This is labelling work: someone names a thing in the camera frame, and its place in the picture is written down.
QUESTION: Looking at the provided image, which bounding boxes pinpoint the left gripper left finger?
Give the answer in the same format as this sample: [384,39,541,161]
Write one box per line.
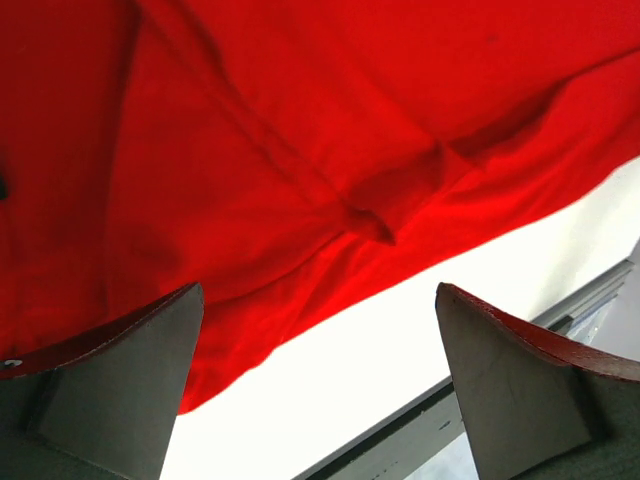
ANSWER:
[1,284,204,479]

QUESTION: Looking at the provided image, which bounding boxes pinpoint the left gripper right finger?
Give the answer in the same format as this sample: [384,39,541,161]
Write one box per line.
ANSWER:
[435,283,639,479]

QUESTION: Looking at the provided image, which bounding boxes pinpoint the red t shirt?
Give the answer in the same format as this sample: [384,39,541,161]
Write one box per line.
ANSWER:
[1,1,639,412]

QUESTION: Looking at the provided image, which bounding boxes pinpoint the aluminium front rail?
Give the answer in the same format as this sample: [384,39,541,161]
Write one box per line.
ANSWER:
[304,254,639,479]

